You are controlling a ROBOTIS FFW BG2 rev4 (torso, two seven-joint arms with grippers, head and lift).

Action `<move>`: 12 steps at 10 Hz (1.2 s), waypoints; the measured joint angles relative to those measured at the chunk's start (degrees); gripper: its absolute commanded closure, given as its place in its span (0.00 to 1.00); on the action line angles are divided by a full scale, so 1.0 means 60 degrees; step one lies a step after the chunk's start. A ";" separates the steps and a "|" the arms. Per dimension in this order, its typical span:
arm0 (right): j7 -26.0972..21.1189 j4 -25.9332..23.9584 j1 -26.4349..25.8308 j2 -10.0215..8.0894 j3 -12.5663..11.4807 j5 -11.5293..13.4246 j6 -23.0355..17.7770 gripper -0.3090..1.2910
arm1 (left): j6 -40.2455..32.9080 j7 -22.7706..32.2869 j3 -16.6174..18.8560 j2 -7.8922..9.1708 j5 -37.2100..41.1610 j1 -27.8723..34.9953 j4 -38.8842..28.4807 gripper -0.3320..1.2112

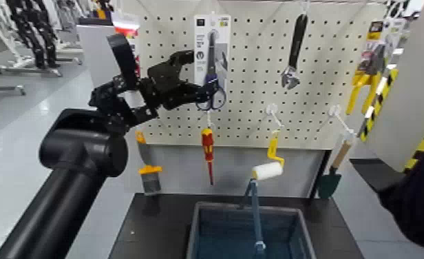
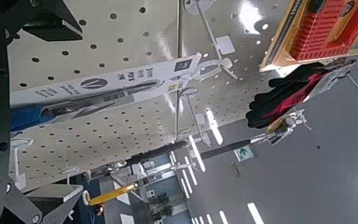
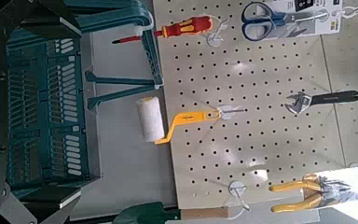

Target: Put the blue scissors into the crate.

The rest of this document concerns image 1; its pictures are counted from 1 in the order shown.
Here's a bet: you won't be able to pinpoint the black adjustable wrench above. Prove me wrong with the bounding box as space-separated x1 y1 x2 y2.
281 13 309 90

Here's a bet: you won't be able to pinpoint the red white adhesive tube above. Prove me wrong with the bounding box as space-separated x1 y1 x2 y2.
111 12 144 113

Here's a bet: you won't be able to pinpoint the blue grey plastic crate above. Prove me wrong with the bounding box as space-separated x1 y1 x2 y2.
187 201 317 259

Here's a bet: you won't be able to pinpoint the grey panel below pegboard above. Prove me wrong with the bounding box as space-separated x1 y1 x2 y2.
141 144 328 198

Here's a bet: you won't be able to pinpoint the white humanoid robot on stand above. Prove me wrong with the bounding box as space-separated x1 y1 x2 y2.
0 0 27 70

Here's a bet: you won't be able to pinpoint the grey partition with hazard tape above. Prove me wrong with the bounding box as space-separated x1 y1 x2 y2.
363 0 424 174

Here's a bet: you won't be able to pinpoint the blue scissors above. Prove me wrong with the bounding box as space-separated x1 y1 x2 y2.
193 14 232 111

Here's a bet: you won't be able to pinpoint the white perforated pegboard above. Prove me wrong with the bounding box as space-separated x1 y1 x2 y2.
134 0 388 151

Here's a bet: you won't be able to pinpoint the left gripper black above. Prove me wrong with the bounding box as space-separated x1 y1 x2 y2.
138 50 222 111

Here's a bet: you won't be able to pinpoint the white paint roller yellow handle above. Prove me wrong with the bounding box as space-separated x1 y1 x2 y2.
251 135 286 181

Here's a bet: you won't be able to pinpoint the yellow handled pliers in package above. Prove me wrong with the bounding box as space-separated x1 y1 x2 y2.
346 19 406 116

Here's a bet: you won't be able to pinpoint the orange handled paint brush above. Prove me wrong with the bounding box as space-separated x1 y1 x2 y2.
135 129 163 196

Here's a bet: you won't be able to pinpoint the black humanoid robot on stand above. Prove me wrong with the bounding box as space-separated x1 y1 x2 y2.
6 0 62 70

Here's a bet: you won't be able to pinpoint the red yellow screwdriver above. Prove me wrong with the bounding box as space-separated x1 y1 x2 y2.
201 128 215 186

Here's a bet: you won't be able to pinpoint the grey wheeled stand base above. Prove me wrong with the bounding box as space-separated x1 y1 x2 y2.
0 85 28 97

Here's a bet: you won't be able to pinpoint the green trowel wooden handle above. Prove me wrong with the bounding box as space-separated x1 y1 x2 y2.
317 140 354 200

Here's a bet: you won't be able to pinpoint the black panel frame post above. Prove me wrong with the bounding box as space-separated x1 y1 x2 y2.
309 149 333 199

